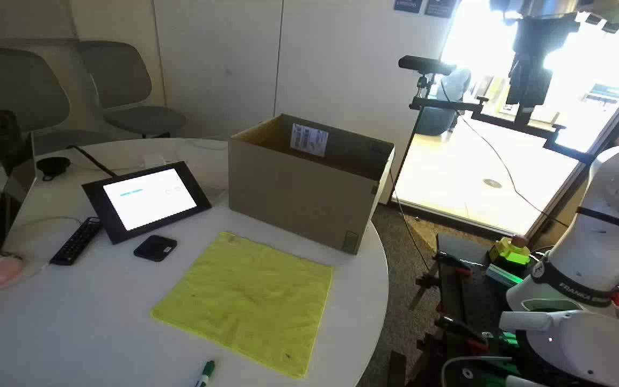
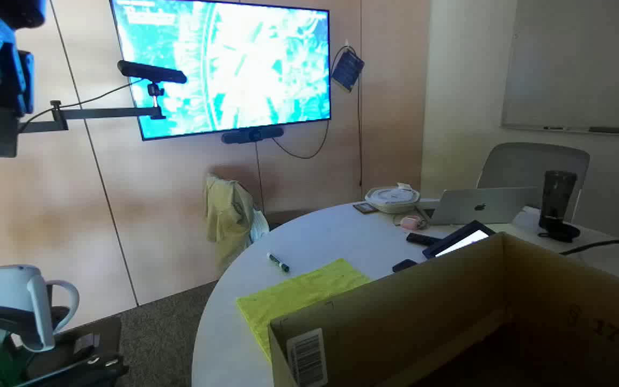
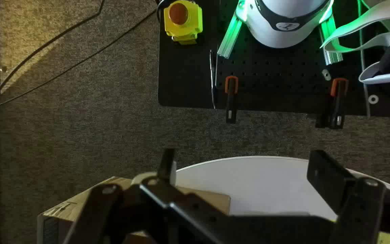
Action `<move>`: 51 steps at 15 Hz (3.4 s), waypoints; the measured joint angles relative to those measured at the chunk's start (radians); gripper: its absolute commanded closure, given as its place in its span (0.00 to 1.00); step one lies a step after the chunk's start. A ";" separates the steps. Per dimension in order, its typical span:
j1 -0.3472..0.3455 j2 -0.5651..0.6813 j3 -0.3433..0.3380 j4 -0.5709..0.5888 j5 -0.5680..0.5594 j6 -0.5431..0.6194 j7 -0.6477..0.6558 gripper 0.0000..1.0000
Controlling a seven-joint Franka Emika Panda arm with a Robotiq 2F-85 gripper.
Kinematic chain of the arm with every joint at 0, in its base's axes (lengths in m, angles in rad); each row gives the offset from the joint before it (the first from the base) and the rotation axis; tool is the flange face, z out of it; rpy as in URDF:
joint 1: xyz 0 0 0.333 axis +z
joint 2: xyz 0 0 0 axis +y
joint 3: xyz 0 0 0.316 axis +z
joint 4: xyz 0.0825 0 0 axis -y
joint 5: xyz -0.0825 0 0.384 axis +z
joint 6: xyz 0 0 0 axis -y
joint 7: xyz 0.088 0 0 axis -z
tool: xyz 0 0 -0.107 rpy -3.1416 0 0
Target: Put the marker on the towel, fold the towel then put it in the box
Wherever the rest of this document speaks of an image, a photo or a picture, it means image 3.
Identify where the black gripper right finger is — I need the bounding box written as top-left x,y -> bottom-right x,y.
306,149 -> 389,244

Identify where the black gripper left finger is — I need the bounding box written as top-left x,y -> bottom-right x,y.
64,148 -> 260,244

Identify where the black orange clamp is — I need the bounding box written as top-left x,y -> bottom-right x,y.
315,76 -> 351,131
223,74 -> 241,125

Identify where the white flat strip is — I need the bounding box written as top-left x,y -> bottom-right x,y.
215,0 -> 248,60
318,12 -> 344,65

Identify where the black floor cable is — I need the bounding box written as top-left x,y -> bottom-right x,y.
0,0 -> 107,122
0,1 -> 165,112

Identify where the white flat strap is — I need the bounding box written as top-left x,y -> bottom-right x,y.
319,0 -> 390,85

